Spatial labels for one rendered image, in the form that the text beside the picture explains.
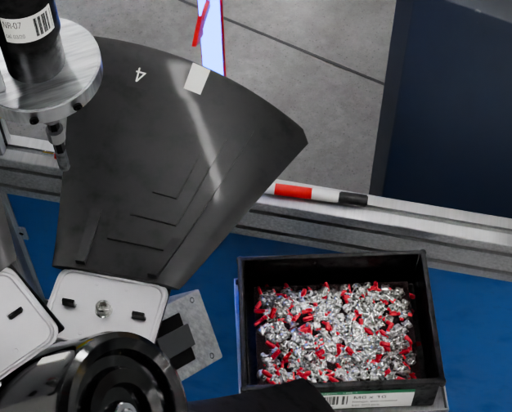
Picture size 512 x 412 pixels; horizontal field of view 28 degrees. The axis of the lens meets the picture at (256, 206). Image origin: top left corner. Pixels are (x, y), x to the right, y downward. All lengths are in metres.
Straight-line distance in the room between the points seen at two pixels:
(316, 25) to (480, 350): 1.32
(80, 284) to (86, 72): 0.29
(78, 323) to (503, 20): 0.68
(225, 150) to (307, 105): 1.57
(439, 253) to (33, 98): 0.79
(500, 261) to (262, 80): 1.34
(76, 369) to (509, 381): 0.99
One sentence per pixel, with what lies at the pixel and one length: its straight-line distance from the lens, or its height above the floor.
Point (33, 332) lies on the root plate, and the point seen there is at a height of 1.25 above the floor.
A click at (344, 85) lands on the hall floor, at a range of 2.50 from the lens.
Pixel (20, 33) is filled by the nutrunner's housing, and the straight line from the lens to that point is 0.53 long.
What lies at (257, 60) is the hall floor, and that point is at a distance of 2.55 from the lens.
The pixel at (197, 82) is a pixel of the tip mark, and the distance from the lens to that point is 0.93.
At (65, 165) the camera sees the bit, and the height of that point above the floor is 1.38.
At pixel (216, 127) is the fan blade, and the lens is 0.90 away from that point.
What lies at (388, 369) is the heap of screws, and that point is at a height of 0.85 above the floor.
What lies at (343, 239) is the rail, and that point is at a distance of 1.27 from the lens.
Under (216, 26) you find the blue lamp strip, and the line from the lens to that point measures 1.02.
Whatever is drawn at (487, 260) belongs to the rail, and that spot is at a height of 0.82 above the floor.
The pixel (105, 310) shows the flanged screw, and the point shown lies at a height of 1.19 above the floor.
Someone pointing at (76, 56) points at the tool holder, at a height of 1.47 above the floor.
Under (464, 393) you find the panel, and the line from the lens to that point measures 1.64.
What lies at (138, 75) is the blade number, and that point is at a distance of 0.92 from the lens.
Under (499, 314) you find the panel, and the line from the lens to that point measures 1.41.
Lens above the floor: 1.88
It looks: 56 degrees down
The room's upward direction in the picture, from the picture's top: 1 degrees counter-clockwise
